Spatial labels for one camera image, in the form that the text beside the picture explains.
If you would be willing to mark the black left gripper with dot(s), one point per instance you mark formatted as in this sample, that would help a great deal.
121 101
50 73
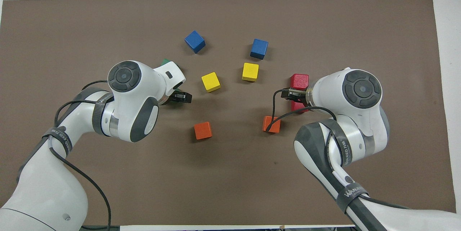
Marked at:
171 98

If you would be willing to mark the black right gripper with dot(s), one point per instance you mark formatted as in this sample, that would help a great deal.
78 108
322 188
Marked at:
303 94

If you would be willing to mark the green wooden cube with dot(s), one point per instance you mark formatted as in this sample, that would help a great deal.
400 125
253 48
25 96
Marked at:
177 88
165 62

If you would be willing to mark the red wooden cube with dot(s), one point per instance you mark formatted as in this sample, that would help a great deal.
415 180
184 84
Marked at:
299 80
297 105

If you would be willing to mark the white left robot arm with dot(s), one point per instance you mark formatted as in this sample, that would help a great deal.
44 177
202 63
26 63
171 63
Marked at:
36 187

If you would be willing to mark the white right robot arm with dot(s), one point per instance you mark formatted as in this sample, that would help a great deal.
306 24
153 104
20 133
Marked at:
345 137

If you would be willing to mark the yellow wooden cube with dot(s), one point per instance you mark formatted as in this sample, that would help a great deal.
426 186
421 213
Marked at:
210 81
250 71

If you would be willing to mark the orange wooden cube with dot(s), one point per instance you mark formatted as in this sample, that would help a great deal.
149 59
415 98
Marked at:
203 130
265 122

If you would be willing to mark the blue wooden cube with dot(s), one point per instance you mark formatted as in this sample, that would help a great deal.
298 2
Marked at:
195 41
259 48

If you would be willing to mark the brown table mat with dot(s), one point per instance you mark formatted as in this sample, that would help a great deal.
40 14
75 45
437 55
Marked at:
230 173

